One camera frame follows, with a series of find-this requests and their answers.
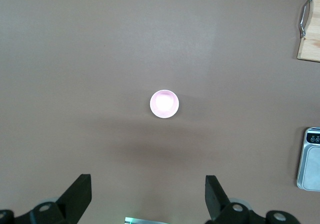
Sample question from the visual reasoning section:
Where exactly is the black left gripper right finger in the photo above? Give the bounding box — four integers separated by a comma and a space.
205, 175, 300, 224

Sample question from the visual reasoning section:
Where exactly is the pink plastic cup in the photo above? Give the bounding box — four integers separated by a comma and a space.
149, 89, 180, 119

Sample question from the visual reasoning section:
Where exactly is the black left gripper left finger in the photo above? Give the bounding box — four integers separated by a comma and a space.
0, 174, 92, 224

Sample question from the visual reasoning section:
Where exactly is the wooden cutting board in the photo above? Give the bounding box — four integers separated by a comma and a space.
296, 0, 320, 63

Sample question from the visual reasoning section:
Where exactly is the silver digital kitchen scale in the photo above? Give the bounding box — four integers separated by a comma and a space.
296, 127, 320, 192

